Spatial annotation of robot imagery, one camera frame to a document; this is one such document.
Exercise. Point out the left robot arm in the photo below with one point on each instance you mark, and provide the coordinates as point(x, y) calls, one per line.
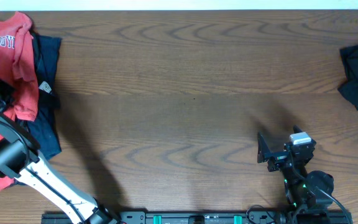
point(22, 160)

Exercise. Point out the red printed t-shirt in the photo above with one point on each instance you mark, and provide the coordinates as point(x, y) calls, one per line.
point(17, 66)

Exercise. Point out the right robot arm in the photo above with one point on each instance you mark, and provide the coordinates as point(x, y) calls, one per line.
point(304, 190)

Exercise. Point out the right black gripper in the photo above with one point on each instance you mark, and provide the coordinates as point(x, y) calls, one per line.
point(278, 158)

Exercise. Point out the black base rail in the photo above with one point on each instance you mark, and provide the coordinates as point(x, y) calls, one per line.
point(228, 218)

